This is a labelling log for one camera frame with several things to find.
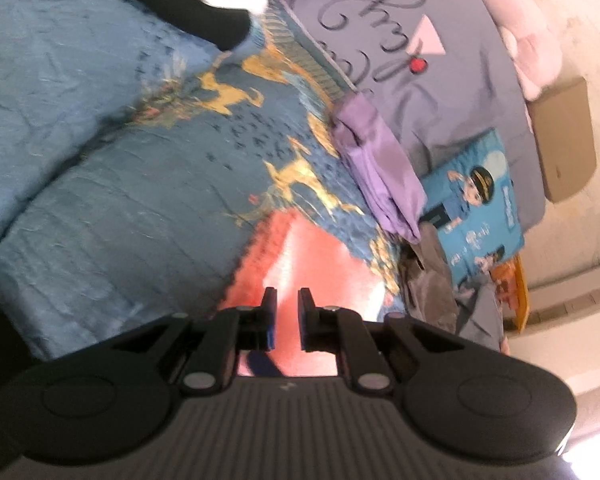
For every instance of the pink plush toy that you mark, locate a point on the pink plush toy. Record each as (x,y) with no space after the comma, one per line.
(520,20)

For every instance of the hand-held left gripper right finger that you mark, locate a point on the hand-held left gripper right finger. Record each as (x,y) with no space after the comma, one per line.
(307,320)

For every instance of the grey-blue script print bedsheet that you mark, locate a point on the grey-blue script print bedsheet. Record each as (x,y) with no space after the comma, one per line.
(420,85)

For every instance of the grey-blue duvet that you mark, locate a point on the grey-blue duvet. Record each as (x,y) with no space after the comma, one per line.
(480,320)

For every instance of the black clothing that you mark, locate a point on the black clothing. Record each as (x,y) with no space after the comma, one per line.
(180,5)

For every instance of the beige headboard cushion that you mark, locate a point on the beige headboard cushion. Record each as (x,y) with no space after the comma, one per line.
(565,140)

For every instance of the orange bag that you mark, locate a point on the orange bag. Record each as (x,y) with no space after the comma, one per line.
(502,272)

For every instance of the pink fleece towel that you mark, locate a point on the pink fleece towel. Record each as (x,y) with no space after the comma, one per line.
(310,260)

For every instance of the dark grey garment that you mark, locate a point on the dark grey garment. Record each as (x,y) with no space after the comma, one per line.
(430,285)

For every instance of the blue cartoon print cushion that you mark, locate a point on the blue cartoon print cushion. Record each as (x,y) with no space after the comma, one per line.
(475,210)

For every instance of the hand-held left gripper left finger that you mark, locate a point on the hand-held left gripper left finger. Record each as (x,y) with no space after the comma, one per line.
(269,320)

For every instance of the folded purple cloth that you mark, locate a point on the folded purple cloth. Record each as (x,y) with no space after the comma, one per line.
(380,165)

